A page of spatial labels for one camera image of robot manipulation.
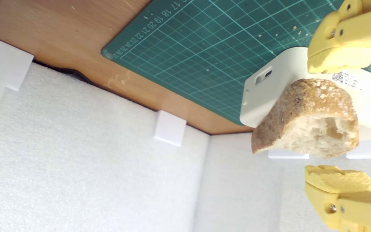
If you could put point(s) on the brown bread slice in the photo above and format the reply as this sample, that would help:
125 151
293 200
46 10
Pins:
301 112

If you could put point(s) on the white block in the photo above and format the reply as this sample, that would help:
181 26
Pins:
279 83

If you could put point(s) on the green cutting mat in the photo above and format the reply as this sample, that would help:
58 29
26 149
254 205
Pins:
204 48

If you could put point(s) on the white wall clip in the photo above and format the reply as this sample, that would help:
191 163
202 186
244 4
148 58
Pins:
169 129
8 64

